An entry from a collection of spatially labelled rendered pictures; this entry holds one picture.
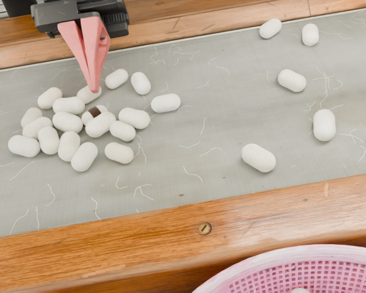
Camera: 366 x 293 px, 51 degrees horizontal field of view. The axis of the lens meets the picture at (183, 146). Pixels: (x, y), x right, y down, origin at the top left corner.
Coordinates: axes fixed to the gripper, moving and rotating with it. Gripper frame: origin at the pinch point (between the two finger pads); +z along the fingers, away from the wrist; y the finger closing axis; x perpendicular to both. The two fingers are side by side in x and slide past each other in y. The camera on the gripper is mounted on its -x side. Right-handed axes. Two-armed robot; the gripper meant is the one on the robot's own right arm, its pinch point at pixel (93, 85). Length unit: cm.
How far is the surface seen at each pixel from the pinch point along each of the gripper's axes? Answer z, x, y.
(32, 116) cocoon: 2.8, -1.4, -7.0
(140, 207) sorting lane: 14.5, -8.9, 4.3
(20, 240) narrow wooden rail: 15.3, -12.9, -4.9
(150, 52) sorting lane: -5.5, 7.6, 6.8
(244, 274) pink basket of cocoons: 20.0, -16.3, 11.6
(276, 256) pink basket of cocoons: 19.1, -16.4, 14.0
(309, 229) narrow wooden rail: 18.0, -14.9, 17.0
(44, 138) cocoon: 6.0, -4.6, -4.9
